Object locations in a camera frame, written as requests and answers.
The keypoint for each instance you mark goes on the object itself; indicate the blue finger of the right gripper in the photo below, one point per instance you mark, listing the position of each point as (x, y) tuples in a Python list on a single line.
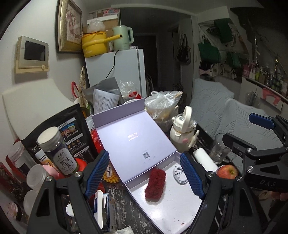
[(261, 121)]

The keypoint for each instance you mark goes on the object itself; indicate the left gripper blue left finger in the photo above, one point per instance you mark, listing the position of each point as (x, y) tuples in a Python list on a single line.
[(94, 172)]

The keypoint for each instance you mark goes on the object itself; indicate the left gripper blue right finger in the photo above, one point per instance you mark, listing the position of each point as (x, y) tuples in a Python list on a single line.
[(193, 172)]

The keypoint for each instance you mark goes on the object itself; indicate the white paper roll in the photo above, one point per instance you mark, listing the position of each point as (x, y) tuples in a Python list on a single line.
[(205, 160)]

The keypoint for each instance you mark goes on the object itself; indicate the cream cartoon water bottle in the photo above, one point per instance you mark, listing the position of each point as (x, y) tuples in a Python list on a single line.
[(183, 133)]

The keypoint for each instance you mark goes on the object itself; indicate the white cabinet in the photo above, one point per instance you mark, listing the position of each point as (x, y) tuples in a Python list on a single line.
[(266, 99)]

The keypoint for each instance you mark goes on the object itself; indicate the clear glass cup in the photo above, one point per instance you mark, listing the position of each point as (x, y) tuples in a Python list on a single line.
[(219, 154)]

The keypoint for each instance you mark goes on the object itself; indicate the open lilac gift box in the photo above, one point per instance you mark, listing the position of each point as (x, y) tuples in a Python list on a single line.
[(136, 145)]

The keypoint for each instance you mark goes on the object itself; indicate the red apple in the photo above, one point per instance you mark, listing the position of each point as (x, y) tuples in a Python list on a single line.
[(227, 172)]

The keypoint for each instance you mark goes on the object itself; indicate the blue white medicine box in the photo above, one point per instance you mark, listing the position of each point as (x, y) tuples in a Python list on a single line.
[(101, 210)]

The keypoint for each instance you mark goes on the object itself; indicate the red fluffy scrunchie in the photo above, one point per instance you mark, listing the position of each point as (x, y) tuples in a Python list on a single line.
[(156, 184)]

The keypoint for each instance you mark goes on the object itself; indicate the black snack pouch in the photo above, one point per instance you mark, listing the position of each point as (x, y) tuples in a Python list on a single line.
[(73, 128)]

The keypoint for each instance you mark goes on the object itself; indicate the dark tea jar white lid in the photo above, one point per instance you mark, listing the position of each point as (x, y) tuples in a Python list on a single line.
[(54, 146)]

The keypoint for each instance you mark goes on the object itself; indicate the grey leaf pattern cushion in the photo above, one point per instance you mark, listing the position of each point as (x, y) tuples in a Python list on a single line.
[(208, 101)]

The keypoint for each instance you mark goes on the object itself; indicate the clear plastic food bag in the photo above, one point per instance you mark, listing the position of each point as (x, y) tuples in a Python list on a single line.
[(163, 106)]

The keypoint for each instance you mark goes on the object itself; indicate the clear jar white lid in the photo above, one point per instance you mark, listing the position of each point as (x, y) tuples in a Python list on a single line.
[(36, 177)]

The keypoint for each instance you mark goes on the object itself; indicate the grey plastic mailer bag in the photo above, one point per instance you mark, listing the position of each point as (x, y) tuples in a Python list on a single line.
[(104, 95)]

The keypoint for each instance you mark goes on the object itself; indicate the woven round mat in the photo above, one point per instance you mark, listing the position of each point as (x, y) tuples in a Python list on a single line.
[(82, 86)]

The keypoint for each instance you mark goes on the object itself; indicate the white foam board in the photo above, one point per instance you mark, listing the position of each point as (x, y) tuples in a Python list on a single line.
[(29, 104)]

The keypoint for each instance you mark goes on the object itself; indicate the green tote bag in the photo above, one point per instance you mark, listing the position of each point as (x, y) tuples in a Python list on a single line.
[(209, 52)]

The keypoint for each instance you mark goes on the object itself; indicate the white mini fridge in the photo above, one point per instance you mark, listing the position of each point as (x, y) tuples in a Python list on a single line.
[(125, 66)]

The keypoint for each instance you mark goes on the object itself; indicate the yellow saucepan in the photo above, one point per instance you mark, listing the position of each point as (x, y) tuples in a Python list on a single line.
[(96, 43)]

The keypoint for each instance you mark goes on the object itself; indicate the pale green electric kettle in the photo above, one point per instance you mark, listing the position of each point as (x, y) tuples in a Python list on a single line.
[(126, 39)]

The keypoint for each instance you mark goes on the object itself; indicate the gold framed picture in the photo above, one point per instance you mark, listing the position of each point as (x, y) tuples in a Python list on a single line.
[(68, 27)]

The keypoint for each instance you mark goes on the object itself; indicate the wall intercom monitor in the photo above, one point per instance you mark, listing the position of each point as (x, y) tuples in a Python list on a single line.
[(32, 56)]

